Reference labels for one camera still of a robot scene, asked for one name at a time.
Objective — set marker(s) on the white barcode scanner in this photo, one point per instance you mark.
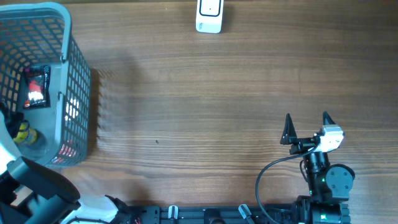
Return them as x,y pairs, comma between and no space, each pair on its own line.
209,16

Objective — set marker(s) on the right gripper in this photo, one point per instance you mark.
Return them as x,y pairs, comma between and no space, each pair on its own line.
302,144

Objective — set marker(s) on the grey plastic mesh basket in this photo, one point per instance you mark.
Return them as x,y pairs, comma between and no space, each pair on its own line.
41,34

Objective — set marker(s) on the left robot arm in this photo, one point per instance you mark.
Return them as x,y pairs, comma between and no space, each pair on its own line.
32,193

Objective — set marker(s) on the yellow capped bottle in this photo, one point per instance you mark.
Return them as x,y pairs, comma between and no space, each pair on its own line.
25,135

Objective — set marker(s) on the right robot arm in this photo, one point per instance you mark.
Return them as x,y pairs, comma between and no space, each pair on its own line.
328,185

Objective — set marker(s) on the black red snack packet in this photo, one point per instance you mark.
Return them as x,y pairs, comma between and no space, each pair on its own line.
38,80

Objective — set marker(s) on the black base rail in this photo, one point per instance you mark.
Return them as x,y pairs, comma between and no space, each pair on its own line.
276,213

